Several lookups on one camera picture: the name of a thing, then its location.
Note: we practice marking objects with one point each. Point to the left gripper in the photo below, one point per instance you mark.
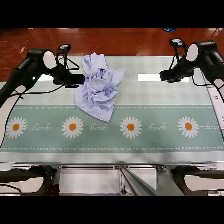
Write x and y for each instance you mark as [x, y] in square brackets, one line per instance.
[71, 80]

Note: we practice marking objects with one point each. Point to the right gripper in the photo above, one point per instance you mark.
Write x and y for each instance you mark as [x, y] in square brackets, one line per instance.
[176, 71]

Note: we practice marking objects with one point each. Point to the lavender shirt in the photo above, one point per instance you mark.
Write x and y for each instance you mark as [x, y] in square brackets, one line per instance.
[98, 88]

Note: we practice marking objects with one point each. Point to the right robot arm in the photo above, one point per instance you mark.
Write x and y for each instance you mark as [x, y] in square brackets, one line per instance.
[208, 55]

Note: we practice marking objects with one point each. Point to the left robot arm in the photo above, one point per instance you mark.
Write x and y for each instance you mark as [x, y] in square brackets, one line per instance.
[30, 66]

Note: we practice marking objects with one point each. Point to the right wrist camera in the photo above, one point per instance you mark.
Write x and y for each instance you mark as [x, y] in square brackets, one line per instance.
[176, 42]

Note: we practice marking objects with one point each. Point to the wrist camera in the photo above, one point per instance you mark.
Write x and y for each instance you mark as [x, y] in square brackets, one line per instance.
[64, 49]
[176, 42]

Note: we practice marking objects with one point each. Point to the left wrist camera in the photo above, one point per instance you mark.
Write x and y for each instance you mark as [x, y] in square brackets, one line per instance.
[64, 49]

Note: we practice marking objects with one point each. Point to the silver frame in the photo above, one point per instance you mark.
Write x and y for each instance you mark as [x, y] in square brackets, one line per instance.
[140, 186]

